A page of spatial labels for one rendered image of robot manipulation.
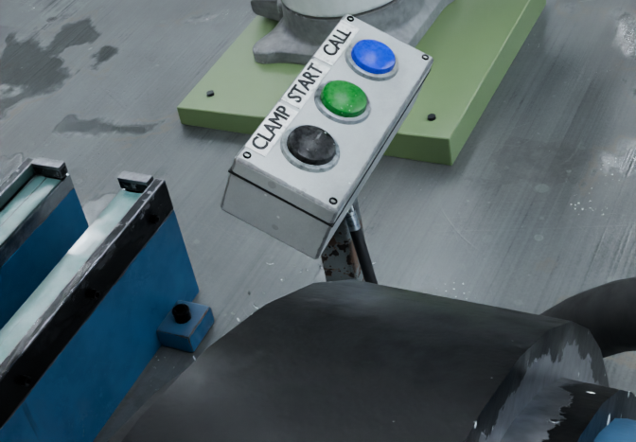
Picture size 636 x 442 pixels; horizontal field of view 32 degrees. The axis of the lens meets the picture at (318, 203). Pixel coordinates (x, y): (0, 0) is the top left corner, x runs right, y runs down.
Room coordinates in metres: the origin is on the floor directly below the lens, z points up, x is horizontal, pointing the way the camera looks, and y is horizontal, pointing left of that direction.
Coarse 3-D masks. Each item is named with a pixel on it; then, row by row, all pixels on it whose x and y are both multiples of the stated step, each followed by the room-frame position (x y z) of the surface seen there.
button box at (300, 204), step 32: (352, 32) 0.66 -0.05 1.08; (384, 32) 0.66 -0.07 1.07; (320, 64) 0.62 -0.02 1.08; (352, 64) 0.62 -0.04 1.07; (416, 64) 0.64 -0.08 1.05; (288, 96) 0.59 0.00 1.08; (384, 96) 0.60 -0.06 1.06; (416, 96) 0.65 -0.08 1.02; (288, 128) 0.56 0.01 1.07; (352, 128) 0.57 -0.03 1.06; (384, 128) 0.57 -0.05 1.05; (256, 160) 0.53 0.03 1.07; (288, 160) 0.54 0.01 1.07; (352, 160) 0.54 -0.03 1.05; (224, 192) 0.54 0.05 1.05; (256, 192) 0.53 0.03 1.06; (288, 192) 0.52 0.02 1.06; (320, 192) 0.52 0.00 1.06; (352, 192) 0.53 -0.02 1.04; (256, 224) 0.53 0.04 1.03; (288, 224) 0.52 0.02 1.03; (320, 224) 0.51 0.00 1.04
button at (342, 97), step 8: (336, 80) 0.60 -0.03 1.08; (344, 80) 0.60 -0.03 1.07; (328, 88) 0.59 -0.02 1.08; (336, 88) 0.59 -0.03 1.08; (344, 88) 0.59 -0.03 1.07; (352, 88) 0.60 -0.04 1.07; (360, 88) 0.60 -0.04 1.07; (320, 96) 0.59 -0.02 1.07; (328, 96) 0.59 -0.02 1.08; (336, 96) 0.59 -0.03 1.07; (344, 96) 0.59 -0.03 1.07; (352, 96) 0.59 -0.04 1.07; (360, 96) 0.59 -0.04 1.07; (328, 104) 0.58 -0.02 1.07; (336, 104) 0.58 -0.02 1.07; (344, 104) 0.58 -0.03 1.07; (352, 104) 0.58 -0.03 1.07; (360, 104) 0.58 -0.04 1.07; (336, 112) 0.58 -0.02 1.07; (344, 112) 0.58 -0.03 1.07; (352, 112) 0.58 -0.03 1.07; (360, 112) 0.58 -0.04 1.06
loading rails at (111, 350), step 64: (0, 192) 0.77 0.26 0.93; (64, 192) 0.78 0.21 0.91; (128, 192) 0.75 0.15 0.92; (0, 256) 0.71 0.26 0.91; (64, 256) 0.68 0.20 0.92; (128, 256) 0.68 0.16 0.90; (0, 320) 0.68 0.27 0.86; (64, 320) 0.61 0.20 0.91; (128, 320) 0.66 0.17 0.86; (192, 320) 0.68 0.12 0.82; (0, 384) 0.55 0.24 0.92; (64, 384) 0.59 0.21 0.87; (128, 384) 0.64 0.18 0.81
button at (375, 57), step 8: (368, 40) 0.64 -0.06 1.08; (352, 48) 0.64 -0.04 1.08; (360, 48) 0.63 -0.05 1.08; (368, 48) 0.63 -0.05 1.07; (376, 48) 0.64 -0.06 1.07; (384, 48) 0.64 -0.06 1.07; (352, 56) 0.63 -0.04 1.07; (360, 56) 0.63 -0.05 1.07; (368, 56) 0.63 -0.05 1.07; (376, 56) 0.63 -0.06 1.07; (384, 56) 0.63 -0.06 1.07; (392, 56) 0.63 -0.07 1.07; (360, 64) 0.62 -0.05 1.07; (368, 64) 0.62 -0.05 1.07; (376, 64) 0.62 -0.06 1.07; (384, 64) 0.62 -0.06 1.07; (392, 64) 0.62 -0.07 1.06; (376, 72) 0.62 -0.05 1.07; (384, 72) 0.62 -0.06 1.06
